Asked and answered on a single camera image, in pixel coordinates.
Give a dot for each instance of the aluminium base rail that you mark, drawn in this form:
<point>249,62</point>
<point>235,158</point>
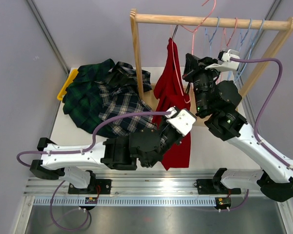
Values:
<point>133,189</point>

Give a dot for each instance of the dark green plaid skirt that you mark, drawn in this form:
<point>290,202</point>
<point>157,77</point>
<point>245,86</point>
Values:
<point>82,101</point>

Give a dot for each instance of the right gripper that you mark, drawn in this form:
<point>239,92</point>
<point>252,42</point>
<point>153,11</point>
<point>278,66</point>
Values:
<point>195,66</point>

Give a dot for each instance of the navy white plaid skirt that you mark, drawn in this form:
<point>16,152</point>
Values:
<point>119,92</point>

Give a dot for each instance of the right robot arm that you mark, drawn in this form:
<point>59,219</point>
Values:
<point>274,178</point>

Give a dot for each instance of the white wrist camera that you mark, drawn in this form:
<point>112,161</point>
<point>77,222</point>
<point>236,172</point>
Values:
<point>181,119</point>
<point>224,63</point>

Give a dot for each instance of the yellow plastic tray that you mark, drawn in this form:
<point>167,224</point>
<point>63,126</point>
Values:
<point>73,73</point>

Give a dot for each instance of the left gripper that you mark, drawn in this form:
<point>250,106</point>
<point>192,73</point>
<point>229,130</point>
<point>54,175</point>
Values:
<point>165,124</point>

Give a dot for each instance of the wooden clothes rack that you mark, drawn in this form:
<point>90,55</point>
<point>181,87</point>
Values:
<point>213,99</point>

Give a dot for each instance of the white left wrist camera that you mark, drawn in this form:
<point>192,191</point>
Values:
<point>181,119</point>

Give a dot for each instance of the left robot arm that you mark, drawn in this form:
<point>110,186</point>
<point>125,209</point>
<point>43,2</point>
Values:
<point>147,146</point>

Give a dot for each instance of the red skirt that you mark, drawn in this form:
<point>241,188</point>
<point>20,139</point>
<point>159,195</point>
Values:
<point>169,91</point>

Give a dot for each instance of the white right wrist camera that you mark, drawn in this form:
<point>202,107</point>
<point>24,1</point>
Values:
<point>224,63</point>

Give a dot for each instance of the blue hanger with plaid skirt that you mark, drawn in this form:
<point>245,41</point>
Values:
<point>209,39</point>

